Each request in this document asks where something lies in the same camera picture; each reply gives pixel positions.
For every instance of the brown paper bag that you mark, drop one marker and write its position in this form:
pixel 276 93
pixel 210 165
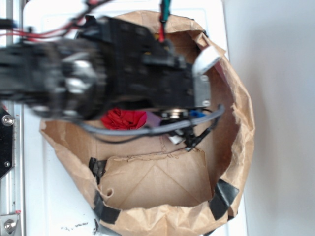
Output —
pixel 151 187

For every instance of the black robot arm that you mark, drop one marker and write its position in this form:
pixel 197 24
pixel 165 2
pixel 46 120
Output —
pixel 53 78

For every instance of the blue plastic bottle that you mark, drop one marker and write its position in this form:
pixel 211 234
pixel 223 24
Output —
pixel 196 114

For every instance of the black mounting plate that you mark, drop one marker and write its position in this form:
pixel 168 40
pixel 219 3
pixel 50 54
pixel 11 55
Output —
pixel 6 141

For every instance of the metal corner bracket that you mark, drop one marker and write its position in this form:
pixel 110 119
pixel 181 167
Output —
pixel 10 225

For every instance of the aluminium frame rail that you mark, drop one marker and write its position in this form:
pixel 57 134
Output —
pixel 12 186

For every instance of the red paper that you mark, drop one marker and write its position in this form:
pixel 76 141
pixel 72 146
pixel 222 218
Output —
pixel 118 119

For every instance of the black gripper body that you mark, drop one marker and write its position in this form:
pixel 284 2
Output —
pixel 136 72

